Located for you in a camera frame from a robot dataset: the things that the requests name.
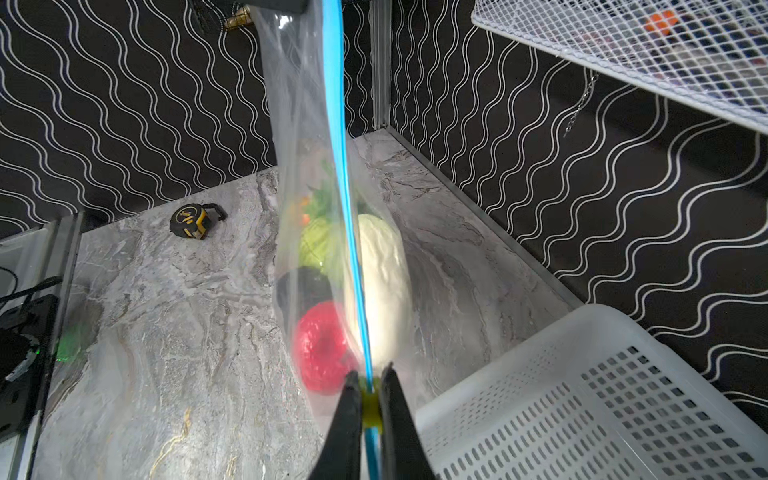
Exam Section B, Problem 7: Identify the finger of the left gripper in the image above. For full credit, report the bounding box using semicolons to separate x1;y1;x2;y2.
209;0;330;15

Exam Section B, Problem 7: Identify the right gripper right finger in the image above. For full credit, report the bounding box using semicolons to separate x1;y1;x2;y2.
379;363;436;479

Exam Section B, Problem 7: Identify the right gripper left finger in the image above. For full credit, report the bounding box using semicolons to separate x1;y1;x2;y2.
308;371;363;480

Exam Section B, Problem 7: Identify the red apple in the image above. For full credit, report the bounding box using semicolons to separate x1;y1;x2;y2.
292;301;359;396

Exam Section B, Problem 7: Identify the white daikon radish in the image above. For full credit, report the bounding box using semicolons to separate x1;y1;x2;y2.
358;214;414;370

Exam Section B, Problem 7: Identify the clear zip top bag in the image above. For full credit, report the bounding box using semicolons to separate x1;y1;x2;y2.
251;1;433;479

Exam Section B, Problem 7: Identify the black avocado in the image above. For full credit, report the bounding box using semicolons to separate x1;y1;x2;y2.
276;266;333;324

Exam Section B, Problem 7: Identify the red yellow mango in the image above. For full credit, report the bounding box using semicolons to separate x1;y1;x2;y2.
288;195;311;229

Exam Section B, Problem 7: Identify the green cabbage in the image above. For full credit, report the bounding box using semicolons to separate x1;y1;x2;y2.
298;180;348;283

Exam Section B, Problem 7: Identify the white plastic basket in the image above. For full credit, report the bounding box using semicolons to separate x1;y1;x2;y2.
416;305;767;479

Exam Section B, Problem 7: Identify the black yellow tape measure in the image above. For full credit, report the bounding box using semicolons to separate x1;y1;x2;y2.
169;203;228;240

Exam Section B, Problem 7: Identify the white mesh wall basket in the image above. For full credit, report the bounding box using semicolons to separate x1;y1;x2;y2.
471;1;767;133

